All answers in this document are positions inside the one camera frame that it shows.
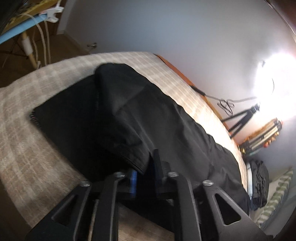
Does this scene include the black pants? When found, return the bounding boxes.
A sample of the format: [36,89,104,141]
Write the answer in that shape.
[30,63,250,213]

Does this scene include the folded tripod with orange cloth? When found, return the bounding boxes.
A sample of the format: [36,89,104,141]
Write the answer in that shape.
[239,118,283,157]

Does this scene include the green striped white pillow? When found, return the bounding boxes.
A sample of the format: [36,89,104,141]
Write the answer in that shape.
[254,169,293,230]

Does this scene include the blue chair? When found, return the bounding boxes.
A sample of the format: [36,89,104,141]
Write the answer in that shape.
[1,14,51,69]

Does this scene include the white clip lamp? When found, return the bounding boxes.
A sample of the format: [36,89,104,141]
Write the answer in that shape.
[39,0,64,23]

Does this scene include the yellow patterned chair cushion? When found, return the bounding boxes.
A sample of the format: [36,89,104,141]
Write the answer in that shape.
[3,0,58,33]

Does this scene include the black cable on bed edge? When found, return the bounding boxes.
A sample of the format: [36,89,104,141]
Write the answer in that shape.
[189,84,258,117]

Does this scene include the bright ring light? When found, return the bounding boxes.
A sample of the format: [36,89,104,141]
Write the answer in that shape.
[252,52,295,121]

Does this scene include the white cable on chair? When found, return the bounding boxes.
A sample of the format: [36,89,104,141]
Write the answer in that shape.
[18,12,52,67]

